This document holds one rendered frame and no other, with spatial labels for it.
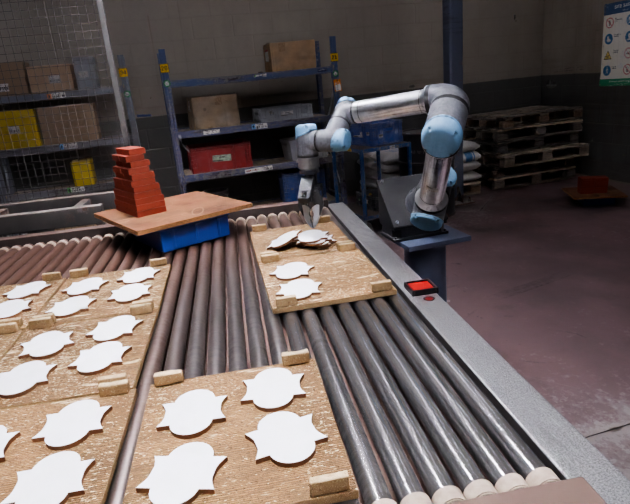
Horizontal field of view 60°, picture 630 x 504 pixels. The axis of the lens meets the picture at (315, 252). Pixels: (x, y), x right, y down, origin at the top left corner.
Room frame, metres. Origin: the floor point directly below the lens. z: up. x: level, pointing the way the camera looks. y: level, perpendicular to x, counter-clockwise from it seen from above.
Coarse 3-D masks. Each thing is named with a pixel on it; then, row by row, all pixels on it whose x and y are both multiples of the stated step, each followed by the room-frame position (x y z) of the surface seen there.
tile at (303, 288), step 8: (296, 280) 1.52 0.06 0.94; (304, 280) 1.51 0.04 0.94; (312, 280) 1.51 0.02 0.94; (288, 288) 1.46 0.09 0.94; (296, 288) 1.46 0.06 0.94; (304, 288) 1.45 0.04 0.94; (312, 288) 1.44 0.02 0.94; (280, 296) 1.43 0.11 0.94; (296, 296) 1.40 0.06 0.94; (304, 296) 1.39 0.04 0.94
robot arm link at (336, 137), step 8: (336, 120) 1.87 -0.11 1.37; (344, 120) 1.88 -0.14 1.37; (328, 128) 1.86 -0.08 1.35; (336, 128) 1.85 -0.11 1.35; (344, 128) 1.86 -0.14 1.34; (320, 136) 1.84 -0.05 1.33; (328, 136) 1.83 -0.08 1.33; (336, 136) 1.81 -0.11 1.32; (344, 136) 1.81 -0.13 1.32; (320, 144) 1.84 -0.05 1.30; (328, 144) 1.83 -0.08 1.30; (336, 144) 1.81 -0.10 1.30; (344, 144) 1.81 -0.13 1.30
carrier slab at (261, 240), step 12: (276, 228) 2.17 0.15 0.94; (288, 228) 2.15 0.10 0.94; (300, 228) 2.14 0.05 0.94; (312, 228) 2.12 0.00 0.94; (324, 228) 2.10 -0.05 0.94; (336, 228) 2.08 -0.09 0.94; (252, 240) 2.03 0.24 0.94; (264, 240) 2.01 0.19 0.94; (288, 252) 1.83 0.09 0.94; (300, 252) 1.82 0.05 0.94; (312, 252) 1.80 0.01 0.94; (324, 252) 1.79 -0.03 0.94
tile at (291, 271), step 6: (288, 264) 1.67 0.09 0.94; (294, 264) 1.67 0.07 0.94; (300, 264) 1.66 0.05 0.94; (306, 264) 1.66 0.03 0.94; (276, 270) 1.63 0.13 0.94; (282, 270) 1.62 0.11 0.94; (288, 270) 1.62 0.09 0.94; (294, 270) 1.61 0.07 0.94; (300, 270) 1.61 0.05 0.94; (306, 270) 1.60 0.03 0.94; (276, 276) 1.58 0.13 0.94; (282, 276) 1.57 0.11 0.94; (288, 276) 1.56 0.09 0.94; (294, 276) 1.56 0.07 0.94; (300, 276) 1.57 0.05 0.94
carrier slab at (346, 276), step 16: (304, 256) 1.77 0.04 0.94; (320, 256) 1.75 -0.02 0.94; (336, 256) 1.73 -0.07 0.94; (352, 256) 1.72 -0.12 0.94; (272, 272) 1.64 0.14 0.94; (320, 272) 1.59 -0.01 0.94; (336, 272) 1.58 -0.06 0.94; (352, 272) 1.57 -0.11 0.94; (368, 272) 1.55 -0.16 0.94; (272, 288) 1.50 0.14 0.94; (320, 288) 1.46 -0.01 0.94; (336, 288) 1.45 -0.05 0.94; (352, 288) 1.44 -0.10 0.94; (368, 288) 1.42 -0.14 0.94; (272, 304) 1.38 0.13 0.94; (304, 304) 1.36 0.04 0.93; (320, 304) 1.36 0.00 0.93
